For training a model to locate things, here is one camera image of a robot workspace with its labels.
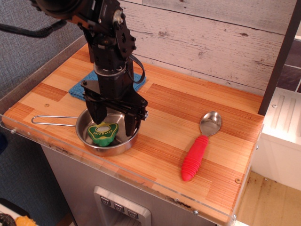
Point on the white toy sink unit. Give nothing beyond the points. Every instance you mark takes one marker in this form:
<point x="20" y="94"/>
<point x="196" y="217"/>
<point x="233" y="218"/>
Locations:
<point x="278" y="151"/>

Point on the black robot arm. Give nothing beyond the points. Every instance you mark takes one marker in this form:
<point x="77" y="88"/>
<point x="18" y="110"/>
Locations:
<point x="110" y="47"/>

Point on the grey toy fridge cabinet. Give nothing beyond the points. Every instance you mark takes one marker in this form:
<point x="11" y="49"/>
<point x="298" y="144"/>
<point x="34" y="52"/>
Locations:
<point x="77" y="181"/>

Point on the silver dispenser button panel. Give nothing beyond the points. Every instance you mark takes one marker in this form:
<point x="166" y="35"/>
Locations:
<point x="116" y="210"/>

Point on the green toy pepper half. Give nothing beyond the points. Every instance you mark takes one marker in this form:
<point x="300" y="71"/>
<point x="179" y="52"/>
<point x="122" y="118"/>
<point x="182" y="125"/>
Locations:
<point x="103" y="134"/>

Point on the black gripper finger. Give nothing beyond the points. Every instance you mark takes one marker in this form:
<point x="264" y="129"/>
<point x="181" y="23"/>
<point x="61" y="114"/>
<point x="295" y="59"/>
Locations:
<point x="97" y="111"/>
<point x="132" y="122"/>

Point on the red handled metal spoon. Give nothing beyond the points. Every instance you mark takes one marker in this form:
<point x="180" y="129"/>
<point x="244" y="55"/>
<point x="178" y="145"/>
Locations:
<point x="209" y="125"/>

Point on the small steel saucepan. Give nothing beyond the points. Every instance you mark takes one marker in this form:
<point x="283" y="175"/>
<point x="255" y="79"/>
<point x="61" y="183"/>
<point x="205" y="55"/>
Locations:
<point x="120" y="144"/>

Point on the clear acrylic edge guard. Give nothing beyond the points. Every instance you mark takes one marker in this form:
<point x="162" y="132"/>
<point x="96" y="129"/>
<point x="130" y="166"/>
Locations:
<point x="152" y="163"/>

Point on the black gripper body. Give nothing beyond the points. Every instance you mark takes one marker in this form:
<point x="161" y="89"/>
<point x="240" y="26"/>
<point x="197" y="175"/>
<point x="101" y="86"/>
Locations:
<point x="116" y="91"/>

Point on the yellow object at corner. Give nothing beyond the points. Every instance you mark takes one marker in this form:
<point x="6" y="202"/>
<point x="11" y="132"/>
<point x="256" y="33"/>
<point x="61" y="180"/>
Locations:
<point x="24" y="221"/>

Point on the dark vertical post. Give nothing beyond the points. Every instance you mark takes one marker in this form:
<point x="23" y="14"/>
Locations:
<point x="281" y="59"/>

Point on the blue cloth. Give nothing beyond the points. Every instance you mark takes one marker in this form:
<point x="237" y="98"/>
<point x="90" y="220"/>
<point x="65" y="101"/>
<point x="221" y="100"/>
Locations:
<point x="77" y="90"/>

